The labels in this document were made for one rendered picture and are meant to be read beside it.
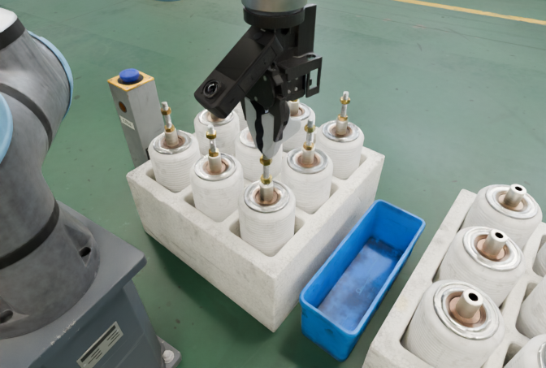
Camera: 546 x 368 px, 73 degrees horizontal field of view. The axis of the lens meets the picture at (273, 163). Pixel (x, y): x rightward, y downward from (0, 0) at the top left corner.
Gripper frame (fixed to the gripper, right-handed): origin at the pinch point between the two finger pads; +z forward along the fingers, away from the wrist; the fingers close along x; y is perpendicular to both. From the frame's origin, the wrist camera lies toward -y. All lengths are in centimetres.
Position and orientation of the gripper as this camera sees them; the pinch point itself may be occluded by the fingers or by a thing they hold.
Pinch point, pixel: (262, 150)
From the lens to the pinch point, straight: 54.5
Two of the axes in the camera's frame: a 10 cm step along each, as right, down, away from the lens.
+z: 0.0, 7.7, 6.4
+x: -6.2, -5.0, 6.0
